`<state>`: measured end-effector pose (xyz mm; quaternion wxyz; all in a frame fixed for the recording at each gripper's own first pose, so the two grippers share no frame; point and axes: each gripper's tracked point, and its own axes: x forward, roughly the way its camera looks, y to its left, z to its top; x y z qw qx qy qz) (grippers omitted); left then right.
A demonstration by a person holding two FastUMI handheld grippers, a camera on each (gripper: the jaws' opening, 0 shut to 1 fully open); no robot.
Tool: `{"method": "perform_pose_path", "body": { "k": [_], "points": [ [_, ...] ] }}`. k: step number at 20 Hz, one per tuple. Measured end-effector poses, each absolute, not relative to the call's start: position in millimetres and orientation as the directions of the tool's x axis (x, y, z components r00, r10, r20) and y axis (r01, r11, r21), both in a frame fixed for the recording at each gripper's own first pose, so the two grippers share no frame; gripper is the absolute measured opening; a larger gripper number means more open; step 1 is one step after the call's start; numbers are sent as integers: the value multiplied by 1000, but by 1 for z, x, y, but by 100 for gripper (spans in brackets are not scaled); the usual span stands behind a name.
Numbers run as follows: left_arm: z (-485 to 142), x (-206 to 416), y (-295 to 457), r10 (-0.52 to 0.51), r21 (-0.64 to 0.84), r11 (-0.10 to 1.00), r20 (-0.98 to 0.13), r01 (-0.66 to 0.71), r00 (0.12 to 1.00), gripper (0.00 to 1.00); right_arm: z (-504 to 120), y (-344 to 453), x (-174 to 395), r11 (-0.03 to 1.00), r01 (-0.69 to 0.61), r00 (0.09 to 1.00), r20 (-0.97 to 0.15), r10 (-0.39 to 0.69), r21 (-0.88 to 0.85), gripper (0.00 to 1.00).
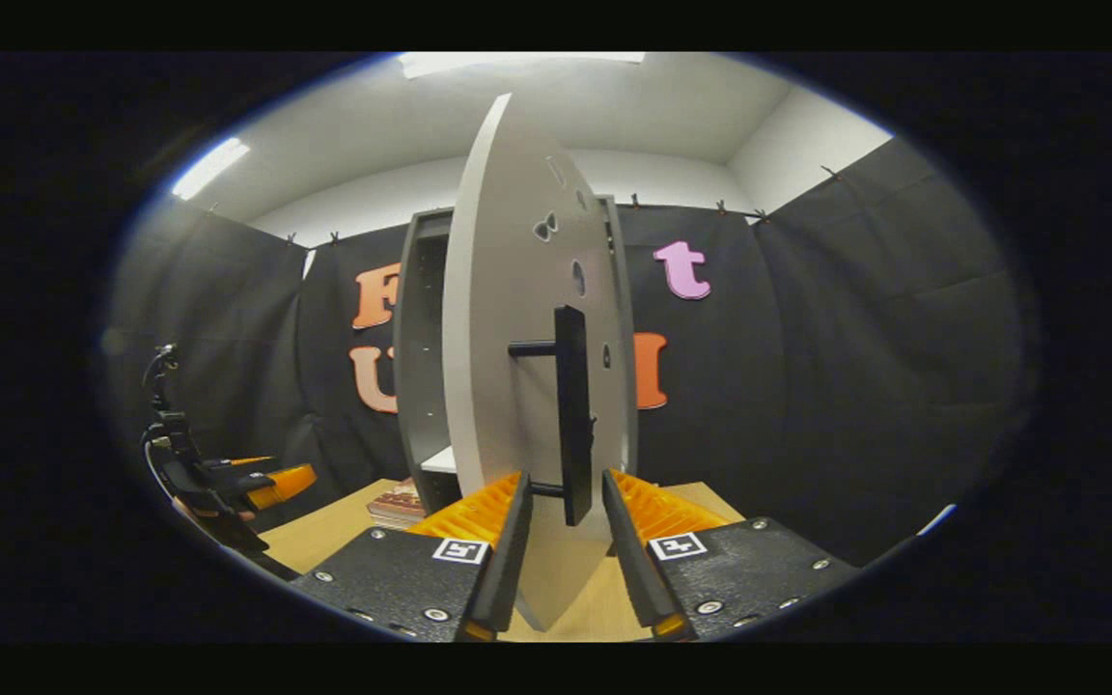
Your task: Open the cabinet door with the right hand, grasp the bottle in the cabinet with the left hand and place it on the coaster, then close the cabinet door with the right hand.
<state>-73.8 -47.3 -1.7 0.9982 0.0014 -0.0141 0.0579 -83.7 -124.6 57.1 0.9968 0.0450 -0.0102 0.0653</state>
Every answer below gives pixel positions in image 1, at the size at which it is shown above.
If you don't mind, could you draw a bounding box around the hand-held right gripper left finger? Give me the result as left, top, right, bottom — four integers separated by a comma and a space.
288, 470, 535, 643

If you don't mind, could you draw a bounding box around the brown cover book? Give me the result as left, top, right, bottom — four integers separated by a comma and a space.
368, 478, 427, 517

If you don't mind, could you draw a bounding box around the black backdrop cloth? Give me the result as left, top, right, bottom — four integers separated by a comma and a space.
107, 140, 1030, 570

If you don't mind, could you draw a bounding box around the grey cabinet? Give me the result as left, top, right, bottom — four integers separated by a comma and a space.
392, 195, 636, 517

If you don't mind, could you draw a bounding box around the black door handle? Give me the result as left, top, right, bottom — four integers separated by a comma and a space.
508, 305, 596, 528

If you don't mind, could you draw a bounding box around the ceiling light panel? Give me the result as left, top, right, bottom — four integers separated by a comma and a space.
173, 137, 251, 201
400, 52, 647, 80

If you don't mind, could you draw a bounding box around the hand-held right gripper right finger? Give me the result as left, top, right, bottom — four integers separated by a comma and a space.
600, 468, 859, 642

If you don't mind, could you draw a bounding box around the white cabinet door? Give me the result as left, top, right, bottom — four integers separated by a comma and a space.
442, 93, 639, 633

